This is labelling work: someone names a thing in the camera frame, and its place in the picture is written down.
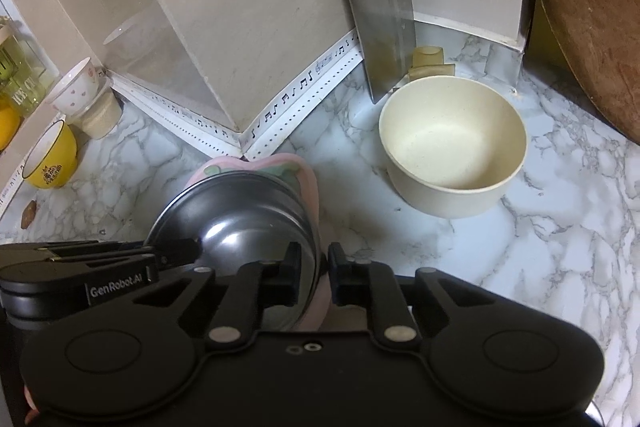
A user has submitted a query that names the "music note edge strip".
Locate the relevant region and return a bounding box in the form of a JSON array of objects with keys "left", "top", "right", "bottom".
[
  {"left": 107, "top": 69, "right": 243, "bottom": 158},
  {"left": 0, "top": 152, "right": 28, "bottom": 208},
  {"left": 242, "top": 32, "right": 362, "bottom": 160}
]

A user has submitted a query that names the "stainless steel bowl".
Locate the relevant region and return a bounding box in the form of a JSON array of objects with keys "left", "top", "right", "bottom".
[{"left": 145, "top": 172, "right": 321, "bottom": 330}]

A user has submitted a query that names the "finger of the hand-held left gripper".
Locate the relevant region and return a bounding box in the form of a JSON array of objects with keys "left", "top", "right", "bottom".
[
  {"left": 0, "top": 239, "right": 153, "bottom": 258},
  {"left": 115, "top": 237, "right": 203, "bottom": 269}
]

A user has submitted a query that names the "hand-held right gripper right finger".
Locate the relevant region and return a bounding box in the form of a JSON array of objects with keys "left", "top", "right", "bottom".
[{"left": 327, "top": 243, "right": 501, "bottom": 350}]

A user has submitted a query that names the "white floral bowl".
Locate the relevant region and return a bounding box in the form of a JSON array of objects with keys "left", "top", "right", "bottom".
[{"left": 49, "top": 57, "right": 103, "bottom": 115}]

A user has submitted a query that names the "beige ribbed cup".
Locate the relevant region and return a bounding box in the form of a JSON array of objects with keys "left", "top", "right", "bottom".
[{"left": 67, "top": 79, "right": 123, "bottom": 140}]

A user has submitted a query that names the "pink plate green pattern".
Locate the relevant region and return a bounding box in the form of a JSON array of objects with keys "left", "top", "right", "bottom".
[{"left": 182, "top": 153, "right": 333, "bottom": 330}]

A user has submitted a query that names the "person's left hand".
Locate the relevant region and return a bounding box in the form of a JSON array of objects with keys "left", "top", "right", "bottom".
[{"left": 22, "top": 382, "right": 43, "bottom": 427}]

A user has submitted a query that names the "yellow bowl white inside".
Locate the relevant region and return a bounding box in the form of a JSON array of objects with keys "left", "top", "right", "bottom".
[{"left": 22, "top": 119, "right": 80, "bottom": 189}]

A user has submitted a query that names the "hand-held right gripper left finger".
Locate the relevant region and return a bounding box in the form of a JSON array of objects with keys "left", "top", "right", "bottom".
[{"left": 132, "top": 241, "right": 302, "bottom": 350}]

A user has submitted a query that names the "round wooden cutting board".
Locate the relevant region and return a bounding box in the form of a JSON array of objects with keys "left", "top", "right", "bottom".
[{"left": 525, "top": 0, "right": 640, "bottom": 145}]

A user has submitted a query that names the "small beige cup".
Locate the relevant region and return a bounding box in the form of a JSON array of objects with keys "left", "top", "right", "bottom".
[{"left": 407, "top": 46, "right": 456, "bottom": 80}]

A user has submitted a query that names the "yellow round container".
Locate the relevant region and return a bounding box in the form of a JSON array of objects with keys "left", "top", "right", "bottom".
[{"left": 0, "top": 94, "right": 22, "bottom": 152}]

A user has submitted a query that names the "cream plastic bowl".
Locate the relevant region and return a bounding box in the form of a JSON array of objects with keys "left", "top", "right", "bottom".
[{"left": 378, "top": 76, "right": 528, "bottom": 219}]

